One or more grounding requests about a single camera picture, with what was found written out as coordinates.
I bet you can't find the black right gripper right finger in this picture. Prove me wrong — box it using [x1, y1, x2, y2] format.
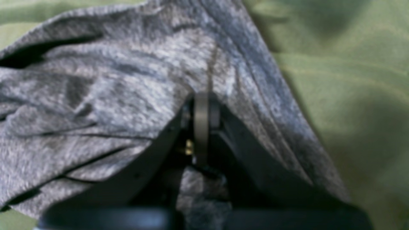
[195, 93, 373, 230]

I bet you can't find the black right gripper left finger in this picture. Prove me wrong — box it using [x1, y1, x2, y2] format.
[36, 95, 193, 230]

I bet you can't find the grey heathered T-shirt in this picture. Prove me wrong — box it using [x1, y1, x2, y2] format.
[0, 0, 350, 218]

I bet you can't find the green table cloth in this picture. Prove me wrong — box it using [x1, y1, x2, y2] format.
[0, 0, 409, 230]

